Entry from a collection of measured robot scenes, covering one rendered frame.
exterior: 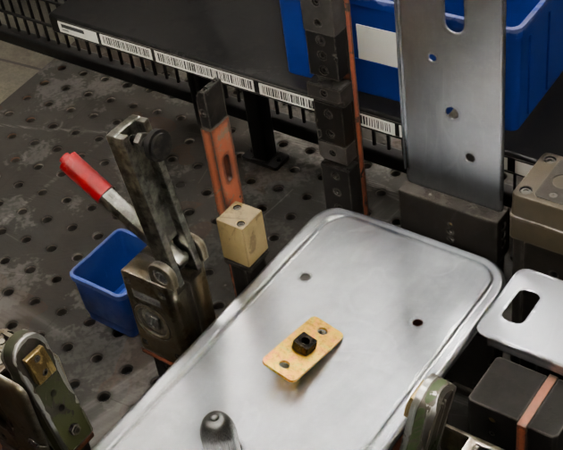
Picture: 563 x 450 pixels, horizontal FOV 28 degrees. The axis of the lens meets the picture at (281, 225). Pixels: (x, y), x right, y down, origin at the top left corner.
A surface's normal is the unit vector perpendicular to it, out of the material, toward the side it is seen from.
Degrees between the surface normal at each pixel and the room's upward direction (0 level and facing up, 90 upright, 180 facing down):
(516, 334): 0
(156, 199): 81
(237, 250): 90
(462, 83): 90
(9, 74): 0
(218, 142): 90
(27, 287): 0
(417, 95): 90
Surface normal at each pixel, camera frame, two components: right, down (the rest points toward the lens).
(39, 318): -0.12, -0.75
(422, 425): -0.57, 0.59
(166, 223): 0.78, 0.19
